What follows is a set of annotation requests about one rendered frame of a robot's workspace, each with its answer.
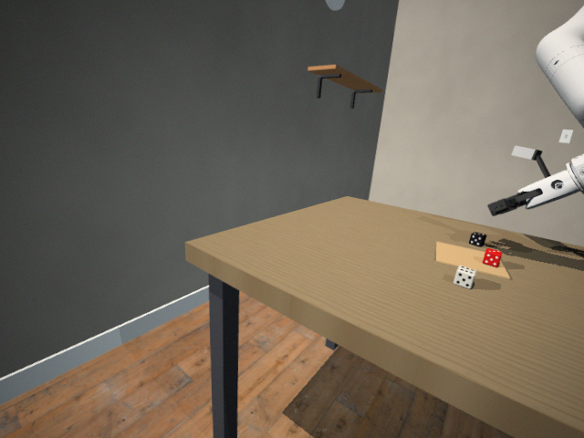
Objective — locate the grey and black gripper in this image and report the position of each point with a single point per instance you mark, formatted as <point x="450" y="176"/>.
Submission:
<point x="544" y="191"/>

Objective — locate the tan flat mat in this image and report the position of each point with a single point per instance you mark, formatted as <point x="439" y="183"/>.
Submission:
<point x="453" y="255"/>

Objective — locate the red die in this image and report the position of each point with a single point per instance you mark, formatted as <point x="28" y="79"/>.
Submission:
<point x="492" y="257"/>

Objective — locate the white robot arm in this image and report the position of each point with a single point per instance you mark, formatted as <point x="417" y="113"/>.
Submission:
<point x="560" y="55"/>

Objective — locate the black die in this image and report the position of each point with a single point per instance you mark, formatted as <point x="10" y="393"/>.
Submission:
<point x="477" y="239"/>

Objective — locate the white die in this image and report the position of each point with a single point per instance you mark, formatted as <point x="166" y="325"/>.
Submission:
<point x="464" y="277"/>

